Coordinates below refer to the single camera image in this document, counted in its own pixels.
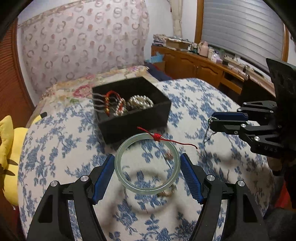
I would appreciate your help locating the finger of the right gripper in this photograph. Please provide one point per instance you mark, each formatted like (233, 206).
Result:
(230, 116)
(230, 127)

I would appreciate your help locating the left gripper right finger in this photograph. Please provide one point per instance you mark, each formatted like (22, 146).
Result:
(194, 176)

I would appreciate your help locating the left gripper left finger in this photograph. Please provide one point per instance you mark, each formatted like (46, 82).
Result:
(101, 177)

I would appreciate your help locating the pale green jade bangle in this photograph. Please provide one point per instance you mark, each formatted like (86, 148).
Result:
(147, 167)

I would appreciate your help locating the black jewelry box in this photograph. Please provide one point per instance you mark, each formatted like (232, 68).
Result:
(132, 103)

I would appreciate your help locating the right hand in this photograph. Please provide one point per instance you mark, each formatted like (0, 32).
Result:
(276, 166)

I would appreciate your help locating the pink tissue box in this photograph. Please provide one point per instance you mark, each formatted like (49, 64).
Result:
(216, 59)

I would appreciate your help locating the wooden sideboard cabinet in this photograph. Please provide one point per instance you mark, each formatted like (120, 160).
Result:
(179, 64)

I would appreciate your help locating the pink thermos jug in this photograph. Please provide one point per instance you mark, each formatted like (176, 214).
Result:
(203, 49)

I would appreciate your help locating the blue tissue paper bag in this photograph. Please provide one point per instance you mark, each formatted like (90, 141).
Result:
(156, 59)

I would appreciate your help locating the cardboard box on cabinet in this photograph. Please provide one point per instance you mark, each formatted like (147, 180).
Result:
(177, 44)

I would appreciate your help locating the grey window blind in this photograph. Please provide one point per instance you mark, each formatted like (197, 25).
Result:
(250, 29)

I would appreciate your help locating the floral bed quilt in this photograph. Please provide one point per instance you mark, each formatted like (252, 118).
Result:
(67, 93)

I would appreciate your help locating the yellow Pikachu plush toy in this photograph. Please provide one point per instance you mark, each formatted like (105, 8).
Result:
(12, 141)

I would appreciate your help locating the brown wooden louvered wardrobe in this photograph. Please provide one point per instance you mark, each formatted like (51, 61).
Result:
(15, 99)

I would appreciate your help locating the beige lace side curtain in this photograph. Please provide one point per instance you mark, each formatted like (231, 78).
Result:
(177, 12)

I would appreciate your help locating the pink circle patterned curtain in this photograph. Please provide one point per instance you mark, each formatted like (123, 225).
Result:
(81, 38)

